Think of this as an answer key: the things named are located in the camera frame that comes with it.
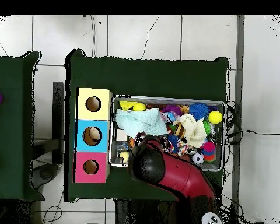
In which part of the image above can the mint green cloth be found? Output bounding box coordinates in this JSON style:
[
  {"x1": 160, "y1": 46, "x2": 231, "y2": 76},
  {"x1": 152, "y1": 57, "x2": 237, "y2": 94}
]
[{"x1": 115, "y1": 107, "x2": 169, "y2": 139}]

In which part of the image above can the wooden box with three holes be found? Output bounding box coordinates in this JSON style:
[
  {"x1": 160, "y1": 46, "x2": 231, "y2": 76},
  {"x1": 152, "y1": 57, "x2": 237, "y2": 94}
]
[{"x1": 73, "y1": 87, "x2": 114, "y2": 184}]

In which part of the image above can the yellow smiley face ball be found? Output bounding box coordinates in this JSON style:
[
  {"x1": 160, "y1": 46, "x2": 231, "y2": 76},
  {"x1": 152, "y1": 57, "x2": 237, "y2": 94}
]
[{"x1": 132, "y1": 102, "x2": 147, "y2": 112}]

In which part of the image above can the yellow cheese wedge toy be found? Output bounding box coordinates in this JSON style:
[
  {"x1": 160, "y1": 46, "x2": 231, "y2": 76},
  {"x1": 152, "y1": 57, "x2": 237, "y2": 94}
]
[{"x1": 119, "y1": 100, "x2": 138, "y2": 112}]

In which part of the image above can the purple knobbly rubber toy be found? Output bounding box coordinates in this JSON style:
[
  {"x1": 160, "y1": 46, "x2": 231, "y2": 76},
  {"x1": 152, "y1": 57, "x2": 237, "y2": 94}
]
[{"x1": 162, "y1": 104, "x2": 183, "y2": 116}]

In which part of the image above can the dark green table cloth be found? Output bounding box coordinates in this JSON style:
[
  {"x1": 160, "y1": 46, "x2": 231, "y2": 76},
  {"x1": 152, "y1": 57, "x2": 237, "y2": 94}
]
[
  {"x1": 0, "y1": 50, "x2": 45, "y2": 201},
  {"x1": 64, "y1": 48, "x2": 230, "y2": 202}
]

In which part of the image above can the cream white cloth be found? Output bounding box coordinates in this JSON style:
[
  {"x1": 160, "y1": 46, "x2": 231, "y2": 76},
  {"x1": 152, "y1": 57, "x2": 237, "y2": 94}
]
[{"x1": 173, "y1": 113, "x2": 207, "y2": 149}]

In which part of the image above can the large blue spiky ball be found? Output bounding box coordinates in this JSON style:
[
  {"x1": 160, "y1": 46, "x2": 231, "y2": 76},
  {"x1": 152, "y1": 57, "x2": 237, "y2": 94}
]
[{"x1": 189, "y1": 102, "x2": 209, "y2": 121}]

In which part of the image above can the black and white soccer ball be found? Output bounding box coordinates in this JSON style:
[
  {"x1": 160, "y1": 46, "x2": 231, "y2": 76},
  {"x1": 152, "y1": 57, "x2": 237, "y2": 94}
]
[{"x1": 191, "y1": 151, "x2": 205, "y2": 165}]

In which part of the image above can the pink spiky ball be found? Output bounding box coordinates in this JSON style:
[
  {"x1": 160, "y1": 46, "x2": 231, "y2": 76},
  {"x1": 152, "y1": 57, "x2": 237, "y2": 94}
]
[{"x1": 201, "y1": 141, "x2": 216, "y2": 153}]

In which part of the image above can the plain yellow ball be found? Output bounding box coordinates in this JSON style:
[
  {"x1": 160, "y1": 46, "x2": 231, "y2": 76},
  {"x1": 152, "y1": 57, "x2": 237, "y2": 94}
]
[{"x1": 208, "y1": 110, "x2": 223, "y2": 125}]

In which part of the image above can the grey round seat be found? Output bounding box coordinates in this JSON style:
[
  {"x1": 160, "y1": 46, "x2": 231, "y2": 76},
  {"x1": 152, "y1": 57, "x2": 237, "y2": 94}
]
[{"x1": 31, "y1": 163, "x2": 60, "y2": 190}]

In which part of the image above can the shallow wire mesh bin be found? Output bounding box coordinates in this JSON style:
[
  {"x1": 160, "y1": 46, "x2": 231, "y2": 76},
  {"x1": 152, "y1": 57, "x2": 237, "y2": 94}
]
[{"x1": 108, "y1": 94, "x2": 226, "y2": 173}]

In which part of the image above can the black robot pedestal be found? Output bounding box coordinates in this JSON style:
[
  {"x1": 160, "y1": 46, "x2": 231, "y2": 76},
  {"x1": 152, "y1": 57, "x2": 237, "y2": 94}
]
[{"x1": 115, "y1": 199, "x2": 178, "y2": 224}]

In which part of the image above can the black power cable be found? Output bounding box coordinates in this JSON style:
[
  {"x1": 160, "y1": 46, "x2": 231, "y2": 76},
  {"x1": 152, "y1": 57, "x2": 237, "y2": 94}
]
[{"x1": 226, "y1": 129, "x2": 280, "y2": 138}]

